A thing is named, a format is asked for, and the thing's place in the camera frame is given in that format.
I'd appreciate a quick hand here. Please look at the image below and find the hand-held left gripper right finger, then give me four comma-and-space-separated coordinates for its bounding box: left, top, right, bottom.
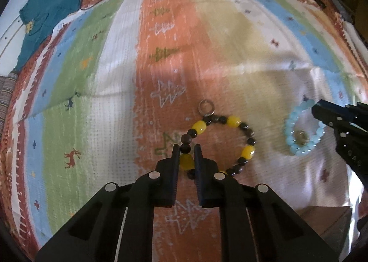
193, 144, 341, 262

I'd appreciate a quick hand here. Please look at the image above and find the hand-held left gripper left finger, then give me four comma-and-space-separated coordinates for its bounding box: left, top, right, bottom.
34, 144, 179, 262

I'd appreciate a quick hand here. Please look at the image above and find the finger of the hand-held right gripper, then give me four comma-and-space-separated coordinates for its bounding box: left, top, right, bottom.
311, 105, 350, 136
316, 99, 368, 133

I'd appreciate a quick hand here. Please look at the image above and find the light blue bead bracelet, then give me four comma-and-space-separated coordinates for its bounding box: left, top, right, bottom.
284, 98, 327, 155

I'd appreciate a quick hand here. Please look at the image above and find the yellow and brown bead bracelet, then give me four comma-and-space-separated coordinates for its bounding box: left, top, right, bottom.
179, 99, 257, 180

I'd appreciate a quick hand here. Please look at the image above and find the silver metal tin box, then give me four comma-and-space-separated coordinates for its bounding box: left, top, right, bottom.
299, 206, 353, 251

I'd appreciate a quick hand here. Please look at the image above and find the striped colourful mat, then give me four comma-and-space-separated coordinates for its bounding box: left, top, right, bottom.
17, 0, 368, 262

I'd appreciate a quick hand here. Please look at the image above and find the grey striped pillow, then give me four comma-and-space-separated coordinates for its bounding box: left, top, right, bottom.
0, 72, 19, 127

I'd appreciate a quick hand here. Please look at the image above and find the teal garment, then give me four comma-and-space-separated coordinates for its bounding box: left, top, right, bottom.
13, 0, 84, 73

